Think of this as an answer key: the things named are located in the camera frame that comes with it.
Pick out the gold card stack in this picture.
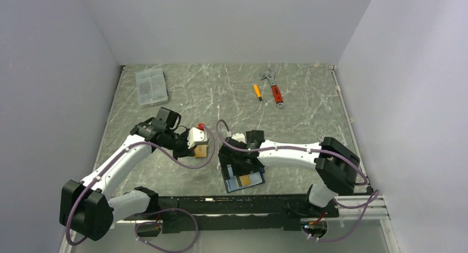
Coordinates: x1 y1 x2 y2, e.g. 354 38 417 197
194 145 209 158

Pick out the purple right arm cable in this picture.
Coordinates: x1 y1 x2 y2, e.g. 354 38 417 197
215 119 381 243

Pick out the black base frame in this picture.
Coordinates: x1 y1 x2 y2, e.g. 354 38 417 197
126 194 339 234

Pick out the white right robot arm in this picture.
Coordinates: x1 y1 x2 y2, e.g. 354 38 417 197
218 130 362 217

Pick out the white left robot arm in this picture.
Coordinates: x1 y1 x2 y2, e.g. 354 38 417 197
59 107 209 241

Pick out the red adjustable wrench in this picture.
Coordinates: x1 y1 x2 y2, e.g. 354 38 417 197
260 68 285 109

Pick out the clear plastic screw box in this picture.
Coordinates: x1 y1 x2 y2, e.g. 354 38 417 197
135 68 169 106

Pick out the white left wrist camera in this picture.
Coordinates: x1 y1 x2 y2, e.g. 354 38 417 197
187 124 209 150

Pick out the black card stack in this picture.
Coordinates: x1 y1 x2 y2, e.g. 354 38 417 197
246 130 265 144

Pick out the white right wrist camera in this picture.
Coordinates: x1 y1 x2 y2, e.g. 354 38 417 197
231 133 246 144

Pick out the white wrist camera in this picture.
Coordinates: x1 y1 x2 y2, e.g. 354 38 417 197
231 133 246 144
187 124 209 150

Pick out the blue leather card holder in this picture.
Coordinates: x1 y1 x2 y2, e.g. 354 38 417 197
223 165 265 193

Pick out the orange screwdriver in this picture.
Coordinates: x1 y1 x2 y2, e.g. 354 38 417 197
253 84 264 105

